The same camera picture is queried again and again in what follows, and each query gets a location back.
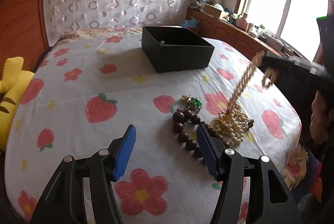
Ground white pearl necklace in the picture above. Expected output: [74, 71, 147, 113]
[209, 50, 279, 146]

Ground dark wooden bead bracelet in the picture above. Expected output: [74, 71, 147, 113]
[171, 108, 230, 159]

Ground black square jewelry box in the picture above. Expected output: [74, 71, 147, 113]
[142, 27, 215, 73]

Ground person's right hand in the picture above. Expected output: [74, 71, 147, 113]
[310, 91, 333, 144]

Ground green gem brooch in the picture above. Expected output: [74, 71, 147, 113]
[181, 95, 203, 113]

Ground pink ceramic jar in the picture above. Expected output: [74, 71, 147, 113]
[235, 13, 249, 31]

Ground white strawberry print cloth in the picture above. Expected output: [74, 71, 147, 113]
[4, 34, 303, 224]

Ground wooden sideboard cabinet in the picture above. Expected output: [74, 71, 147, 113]
[185, 8, 283, 60]

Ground cardboard box on cabinet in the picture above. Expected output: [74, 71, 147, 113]
[203, 4, 223, 18]

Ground floral bed quilt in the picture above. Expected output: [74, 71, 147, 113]
[54, 28, 143, 47]

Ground yellow striped plush toy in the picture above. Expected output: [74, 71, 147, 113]
[0, 56, 34, 151]

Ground red-brown wooden wardrobe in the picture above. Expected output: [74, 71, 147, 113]
[1, 0, 49, 70]

